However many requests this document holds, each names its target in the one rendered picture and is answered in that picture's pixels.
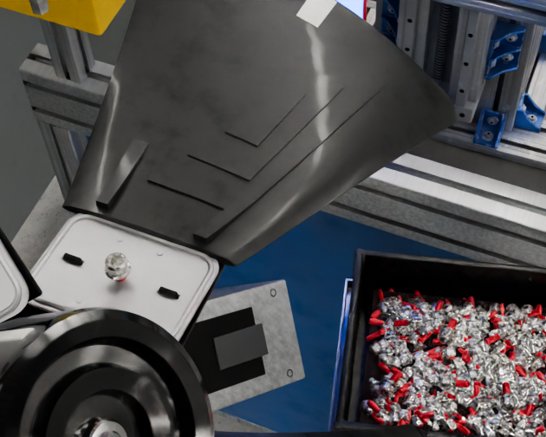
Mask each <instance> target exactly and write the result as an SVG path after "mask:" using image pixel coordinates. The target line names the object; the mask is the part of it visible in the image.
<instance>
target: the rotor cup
mask: <svg viewBox="0 0 546 437"><path fill-rule="evenodd" d="M27 328H33V330H32V331H31V332H29V333H28V335H26V336H25V337H24V338H23V339H21V340H13V341H4V342H0V437H88V435H89V433H90V431H91V429H92V428H93V426H94V425H95V424H96V423H98V422H99V421H102V420H106V419H111V420H115V421H118V422H119V423H120V424H121V425H122V426H123V427H124V428H125V429H126V432H127V437H214V423H213V416H212V411H211V404H210V399H209V396H208V394H207V390H206V387H205V384H204V381H203V379H202V377H201V374H200V373H199V371H198V368H197V367H196V365H195V363H194V361H193V360H192V359H191V357H190V356H189V354H188V353H187V351H186V350H185V349H184V347H183V346H182V345H181V344H180V343H179V342H178V340H177V339H176V338H175V337H174V336H172V335H171V334H170V333H169V332H168V331H166V330H165V329H164V328H162V327H161V326H159V325H158V324H157V323H155V322H153V321H151V320H149V319H147V318H146V317H143V316H140V315H137V314H134V313H132V312H129V311H126V310H120V309H116V308H109V307H89V308H83V309H76V310H64V311H57V312H51V313H44V314H38V315H31V314H28V313H25V312H22V311H20V312H19V313H18V314H16V315H14V316H13V317H11V318H9V319H7V320H5V321H3V322H1V323H0V331H6V330H14V329H27Z"/></svg>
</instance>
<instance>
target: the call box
mask: <svg viewBox="0 0 546 437"><path fill-rule="evenodd" d="M47 1H48V5H49V11H48V12H46V13H45V14H43V15H42V16H40V15H37V14H33V11H32V9H31V6H30V2H29V0H0V7H2V8H5V9H8V10H14V11H16V12H20V13H23V14H26V15H29V16H34V17H37V18H41V19H43V20H47V21H50V22H52V23H58V24H61V25H64V26H68V27H70V28H73V29H78V30H82V31H85V32H88V33H91V34H94V35H97V36H100V35H102V34H103V33H104V31H105V30H106V28H107V27H108V25H109V24H110V23H111V22H112V20H113V19H114V17H115V15H116V14H117V13H118V11H119V10H120V8H121V6H122V5H123V3H124V2H125V1H126V0H47Z"/></svg>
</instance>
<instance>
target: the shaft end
mask: <svg viewBox="0 0 546 437"><path fill-rule="evenodd" d="M88 437H127V432H126V429H125V428H124V427H123V426H122V425H121V424H120V423H119V422H118V421H115V420H111V419H106V420H102V421H99V422H98V423H96V424H95V425H94V426H93V428H92V429H91V431H90V433H89V435H88Z"/></svg>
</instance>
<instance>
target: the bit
mask: <svg viewBox="0 0 546 437"><path fill-rule="evenodd" d="M29 2H30V6H31V9H32V11H33V14H37V15H40V16H42V15H43V14H45V13H46V12H48V11H49V5H48V1H47V0H29Z"/></svg>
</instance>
